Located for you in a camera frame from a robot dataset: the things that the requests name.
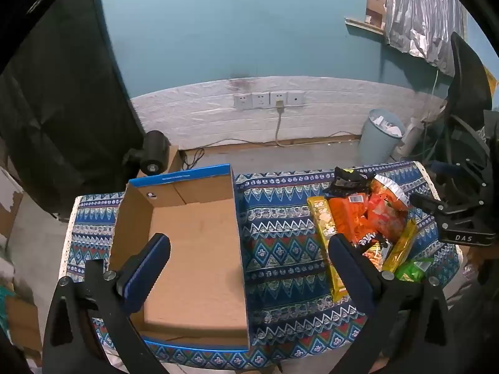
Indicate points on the black snack packet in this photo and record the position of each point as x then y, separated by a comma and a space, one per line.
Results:
347, 183

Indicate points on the black office chair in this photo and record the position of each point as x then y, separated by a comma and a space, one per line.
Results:
467, 81

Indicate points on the brown cardboard box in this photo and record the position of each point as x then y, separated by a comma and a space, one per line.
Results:
25, 323

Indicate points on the black hanging cloth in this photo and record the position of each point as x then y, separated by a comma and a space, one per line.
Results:
58, 105

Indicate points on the blue cardboard box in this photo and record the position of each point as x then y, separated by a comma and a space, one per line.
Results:
195, 241

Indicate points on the short yellow snack packet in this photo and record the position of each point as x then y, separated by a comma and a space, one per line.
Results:
401, 245

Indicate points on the silver foil curtain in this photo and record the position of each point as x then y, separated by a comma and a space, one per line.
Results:
421, 11

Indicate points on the black cylindrical device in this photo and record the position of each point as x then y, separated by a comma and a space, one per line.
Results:
154, 152

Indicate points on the wooden window sill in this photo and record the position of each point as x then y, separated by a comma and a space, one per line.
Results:
364, 25

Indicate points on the orange snack bag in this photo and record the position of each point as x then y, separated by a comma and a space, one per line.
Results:
347, 218

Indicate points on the long yellow biscuit packet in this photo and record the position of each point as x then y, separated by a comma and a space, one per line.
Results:
323, 222

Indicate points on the multicoloured snack packet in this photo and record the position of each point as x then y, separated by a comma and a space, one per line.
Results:
374, 255

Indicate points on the green snack packet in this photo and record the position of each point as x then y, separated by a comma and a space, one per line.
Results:
413, 270

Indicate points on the red chip bag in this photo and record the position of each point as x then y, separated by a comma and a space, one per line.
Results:
386, 214

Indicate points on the pale blue trash bin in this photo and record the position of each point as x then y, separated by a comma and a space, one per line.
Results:
374, 144

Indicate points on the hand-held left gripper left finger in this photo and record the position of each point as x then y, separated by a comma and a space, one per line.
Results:
150, 276

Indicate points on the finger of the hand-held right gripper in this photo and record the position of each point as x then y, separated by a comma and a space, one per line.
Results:
429, 206

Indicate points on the white wall socket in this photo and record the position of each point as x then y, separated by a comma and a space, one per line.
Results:
296, 97
275, 96
243, 101
261, 100

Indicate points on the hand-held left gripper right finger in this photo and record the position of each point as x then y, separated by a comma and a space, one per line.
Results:
345, 268

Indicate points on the blue patterned tablecloth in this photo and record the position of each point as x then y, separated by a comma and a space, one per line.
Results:
284, 241

